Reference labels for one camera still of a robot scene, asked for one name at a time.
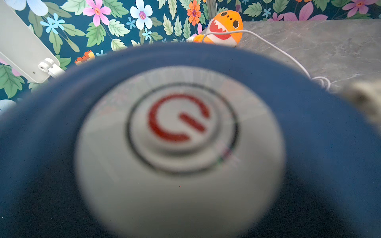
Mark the orange shark plush toy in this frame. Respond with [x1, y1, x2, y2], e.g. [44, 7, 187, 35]
[187, 11, 243, 47]

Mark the white folding desk lamp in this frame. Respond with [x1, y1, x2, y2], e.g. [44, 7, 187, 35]
[1, 1, 64, 84]

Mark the dark blue meat grinder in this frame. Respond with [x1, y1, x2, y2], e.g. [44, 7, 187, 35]
[1, 43, 381, 238]

